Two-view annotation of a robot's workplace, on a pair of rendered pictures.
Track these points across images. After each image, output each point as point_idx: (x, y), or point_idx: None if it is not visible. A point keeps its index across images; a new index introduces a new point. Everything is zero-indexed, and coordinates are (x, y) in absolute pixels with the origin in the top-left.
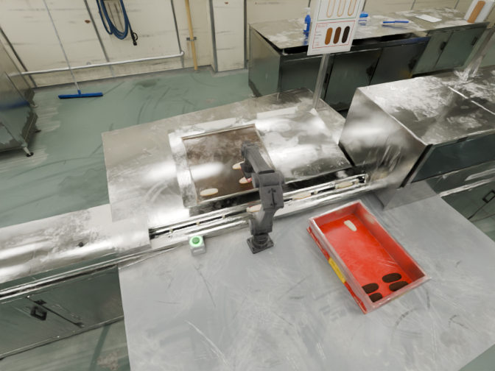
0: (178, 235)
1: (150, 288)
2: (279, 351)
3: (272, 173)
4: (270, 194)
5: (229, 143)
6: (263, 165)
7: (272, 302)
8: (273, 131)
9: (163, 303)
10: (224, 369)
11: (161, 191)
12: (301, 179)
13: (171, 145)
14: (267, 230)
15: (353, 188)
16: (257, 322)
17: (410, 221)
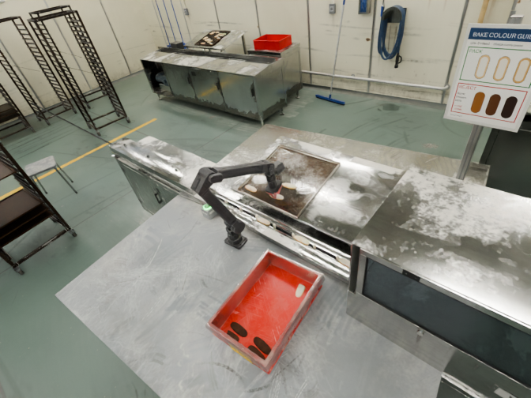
0: None
1: (173, 213)
2: (162, 290)
3: (210, 170)
4: (197, 182)
5: (303, 167)
6: (224, 167)
7: (193, 271)
8: (348, 178)
9: (167, 223)
10: (141, 269)
11: None
12: (316, 228)
13: (270, 147)
14: (231, 227)
15: (348, 271)
16: (175, 270)
17: (355, 347)
